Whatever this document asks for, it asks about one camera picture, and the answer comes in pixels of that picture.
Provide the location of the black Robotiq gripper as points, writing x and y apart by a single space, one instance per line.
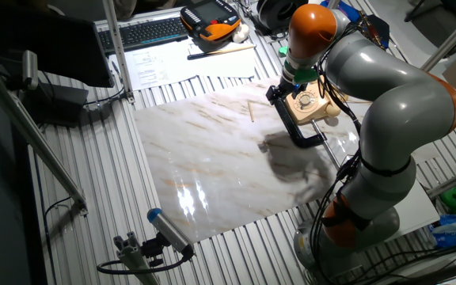
286 85

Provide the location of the short wooden stick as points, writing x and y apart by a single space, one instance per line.
251 111

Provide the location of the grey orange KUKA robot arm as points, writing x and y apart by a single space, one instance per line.
402 99

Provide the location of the person's forearm grey sleeve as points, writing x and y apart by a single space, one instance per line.
127 10

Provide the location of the beige rotary phone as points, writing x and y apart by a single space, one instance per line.
311 109

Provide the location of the small green plastic piece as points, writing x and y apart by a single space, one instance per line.
283 51

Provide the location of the black C-clamp with steel screw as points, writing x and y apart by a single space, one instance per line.
297 136

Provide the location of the printed paper sheet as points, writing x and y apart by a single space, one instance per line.
160 67
228 67

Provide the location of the white garlic-shaped object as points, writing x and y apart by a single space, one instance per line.
240 35

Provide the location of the black filament spool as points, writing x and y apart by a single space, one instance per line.
277 14

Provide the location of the orange black teach pendant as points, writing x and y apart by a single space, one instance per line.
218 31

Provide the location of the white marble pattern mat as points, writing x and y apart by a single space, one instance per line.
212 158

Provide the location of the blue cloth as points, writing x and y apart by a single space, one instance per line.
348 11

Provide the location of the black computer keyboard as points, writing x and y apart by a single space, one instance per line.
145 35

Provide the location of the white base board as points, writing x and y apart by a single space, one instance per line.
418 210

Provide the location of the black box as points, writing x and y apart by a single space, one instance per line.
58 105

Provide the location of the short aluminium profile stub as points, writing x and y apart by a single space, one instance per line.
133 261

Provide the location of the blue plastic bag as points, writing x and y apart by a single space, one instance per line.
449 231

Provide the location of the black computer monitor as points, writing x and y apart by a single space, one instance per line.
46 51

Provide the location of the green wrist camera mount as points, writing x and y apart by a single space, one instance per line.
305 75

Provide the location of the aluminium profile post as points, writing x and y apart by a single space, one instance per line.
453 37
116 47

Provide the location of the silver camera blue end cap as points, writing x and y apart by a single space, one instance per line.
168 229

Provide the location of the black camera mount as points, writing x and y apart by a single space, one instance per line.
153 249

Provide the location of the silver stick camera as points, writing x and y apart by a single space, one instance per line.
30 67

